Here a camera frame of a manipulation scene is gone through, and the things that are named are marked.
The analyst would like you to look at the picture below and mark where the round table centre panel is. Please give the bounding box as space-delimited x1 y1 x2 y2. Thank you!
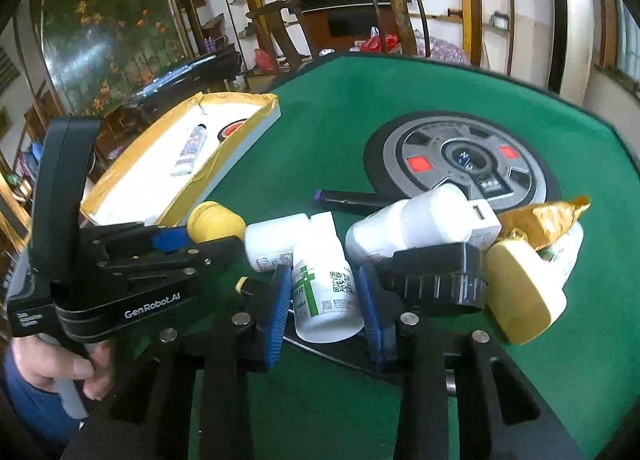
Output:
363 112 561 207

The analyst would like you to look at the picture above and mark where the wooden chair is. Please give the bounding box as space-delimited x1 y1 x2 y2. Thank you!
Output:
244 0 314 72
364 0 432 59

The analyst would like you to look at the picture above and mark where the white bottle green label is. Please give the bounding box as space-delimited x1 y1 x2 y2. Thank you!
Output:
291 211 366 344

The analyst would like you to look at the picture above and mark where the gold foil packet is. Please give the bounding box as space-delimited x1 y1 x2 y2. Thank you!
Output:
496 195 591 252

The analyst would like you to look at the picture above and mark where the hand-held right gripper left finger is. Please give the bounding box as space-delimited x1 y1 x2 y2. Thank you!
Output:
100 265 293 460

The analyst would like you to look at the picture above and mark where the flower painting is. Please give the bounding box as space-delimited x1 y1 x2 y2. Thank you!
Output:
29 0 192 117

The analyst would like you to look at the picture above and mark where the dark wooden side table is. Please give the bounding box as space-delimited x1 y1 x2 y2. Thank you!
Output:
121 50 242 112

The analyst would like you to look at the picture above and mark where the floral cloth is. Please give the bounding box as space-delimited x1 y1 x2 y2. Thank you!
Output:
414 35 472 64

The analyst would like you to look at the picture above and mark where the person's left hand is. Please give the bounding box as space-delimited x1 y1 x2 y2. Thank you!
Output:
9 334 115 402

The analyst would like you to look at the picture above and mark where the small white bottle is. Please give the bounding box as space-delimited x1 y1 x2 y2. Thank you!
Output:
544 221 585 287

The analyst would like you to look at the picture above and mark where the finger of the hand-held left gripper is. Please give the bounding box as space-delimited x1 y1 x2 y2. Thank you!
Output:
82 221 193 262
99 238 251 292

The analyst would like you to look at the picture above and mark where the white standing air conditioner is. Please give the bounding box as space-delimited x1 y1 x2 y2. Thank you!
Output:
541 0 602 97

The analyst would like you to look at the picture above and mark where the black marker pen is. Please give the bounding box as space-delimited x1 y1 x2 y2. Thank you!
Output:
313 189 397 214

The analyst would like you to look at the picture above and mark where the red plastic bag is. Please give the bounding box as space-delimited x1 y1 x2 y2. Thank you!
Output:
254 47 277 73
359 34 402 54

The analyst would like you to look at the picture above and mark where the large white bottle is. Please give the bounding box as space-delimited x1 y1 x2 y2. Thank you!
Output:
345 183 474 267

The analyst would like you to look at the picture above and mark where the plain white bottle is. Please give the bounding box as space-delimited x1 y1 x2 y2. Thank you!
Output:
244 213 322 274

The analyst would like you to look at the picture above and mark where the black round device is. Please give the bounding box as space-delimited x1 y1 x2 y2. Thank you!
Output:
379 242 489 317

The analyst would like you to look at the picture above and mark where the yellow cylindrical container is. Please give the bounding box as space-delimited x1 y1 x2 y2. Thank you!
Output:
187 201 246 244

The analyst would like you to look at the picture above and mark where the white box with yellow tape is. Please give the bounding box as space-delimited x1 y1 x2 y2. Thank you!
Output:
80 92 281 241

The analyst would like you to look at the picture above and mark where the white tube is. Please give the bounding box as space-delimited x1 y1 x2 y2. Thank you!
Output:
171 123 209 177

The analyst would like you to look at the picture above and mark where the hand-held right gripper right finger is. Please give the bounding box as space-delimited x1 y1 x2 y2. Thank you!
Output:
357 263 586 460

